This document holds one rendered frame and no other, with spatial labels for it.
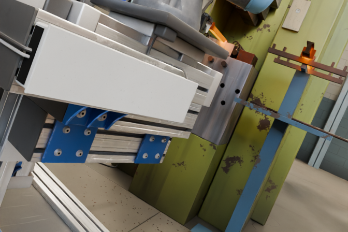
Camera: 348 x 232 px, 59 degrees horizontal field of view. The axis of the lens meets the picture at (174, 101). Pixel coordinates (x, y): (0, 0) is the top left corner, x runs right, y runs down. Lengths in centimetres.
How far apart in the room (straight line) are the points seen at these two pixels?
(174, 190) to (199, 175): 17
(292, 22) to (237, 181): 93
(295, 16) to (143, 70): 150
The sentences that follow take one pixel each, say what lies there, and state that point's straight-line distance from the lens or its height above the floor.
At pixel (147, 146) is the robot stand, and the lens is 72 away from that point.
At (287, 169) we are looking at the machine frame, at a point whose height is 42.
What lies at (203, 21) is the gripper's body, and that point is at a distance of 134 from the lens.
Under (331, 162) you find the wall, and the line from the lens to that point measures 764.
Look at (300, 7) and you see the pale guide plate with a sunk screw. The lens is 185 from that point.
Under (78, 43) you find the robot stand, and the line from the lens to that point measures 33.
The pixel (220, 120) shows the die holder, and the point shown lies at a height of 59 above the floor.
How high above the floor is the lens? 73
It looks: 5 degrees down
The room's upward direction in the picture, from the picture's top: 22 degrees clockwise
